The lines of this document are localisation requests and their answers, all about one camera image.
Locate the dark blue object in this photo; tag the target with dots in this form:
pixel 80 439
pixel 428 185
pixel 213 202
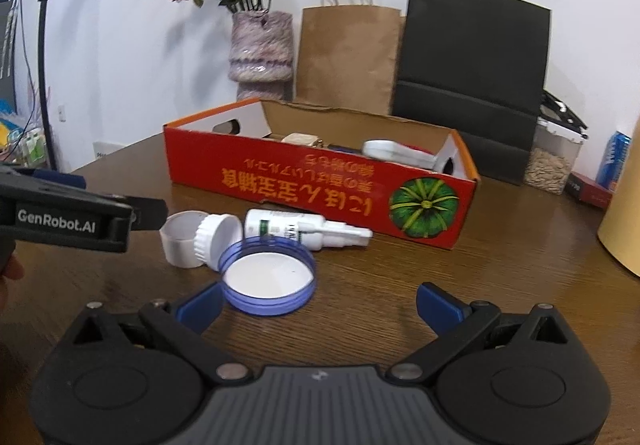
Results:
pixel 344 146

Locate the orange cardboard box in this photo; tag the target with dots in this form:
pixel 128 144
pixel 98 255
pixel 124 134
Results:
pixel 310 195

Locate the beige rectangular object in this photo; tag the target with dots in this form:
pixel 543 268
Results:
pixel 300 138

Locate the yellow thermos jug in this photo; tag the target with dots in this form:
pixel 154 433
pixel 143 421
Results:
pixel 625 225

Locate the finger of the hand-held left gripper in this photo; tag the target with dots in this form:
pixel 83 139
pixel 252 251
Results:
pixel 150 215
pixel 60 179

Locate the white wall outlet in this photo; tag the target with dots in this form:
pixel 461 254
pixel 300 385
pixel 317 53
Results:
pixel 62 113

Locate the black light stand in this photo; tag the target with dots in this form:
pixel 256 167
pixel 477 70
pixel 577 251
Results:
pixel 44 75

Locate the white plastic object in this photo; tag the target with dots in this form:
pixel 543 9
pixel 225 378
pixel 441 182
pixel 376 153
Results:
pixel 390 150

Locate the framed wall picture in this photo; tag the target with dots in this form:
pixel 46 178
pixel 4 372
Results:
pixel 9 35

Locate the brown paper bag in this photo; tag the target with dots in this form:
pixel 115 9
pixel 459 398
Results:
pixel 345 60

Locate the blue drink can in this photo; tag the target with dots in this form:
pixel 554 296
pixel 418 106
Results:
pixel 615 157

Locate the mottled purple ceramic vase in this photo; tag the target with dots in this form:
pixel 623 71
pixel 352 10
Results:
pixel 260 50

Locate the white ridged lid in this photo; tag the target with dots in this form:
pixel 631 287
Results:
pixel 220 235

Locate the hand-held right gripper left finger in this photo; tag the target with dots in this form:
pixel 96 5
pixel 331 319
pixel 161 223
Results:
pixel 201 307

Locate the large blue lid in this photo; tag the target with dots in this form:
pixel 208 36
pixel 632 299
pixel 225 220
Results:
pixel 270 277

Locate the white booklet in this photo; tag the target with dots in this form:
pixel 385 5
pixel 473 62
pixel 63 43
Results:
pixel 110 150

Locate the clear container of seeds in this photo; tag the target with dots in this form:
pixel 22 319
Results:
pixel 545 170

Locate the black paper bag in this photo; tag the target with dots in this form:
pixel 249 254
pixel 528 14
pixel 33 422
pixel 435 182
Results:
pixel 470 65

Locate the small red box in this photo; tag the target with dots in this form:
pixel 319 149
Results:
pixel 587 192

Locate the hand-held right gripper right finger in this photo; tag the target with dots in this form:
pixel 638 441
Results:
pixel 440 307

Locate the person's left hand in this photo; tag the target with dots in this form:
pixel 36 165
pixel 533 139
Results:
pixel 9 282

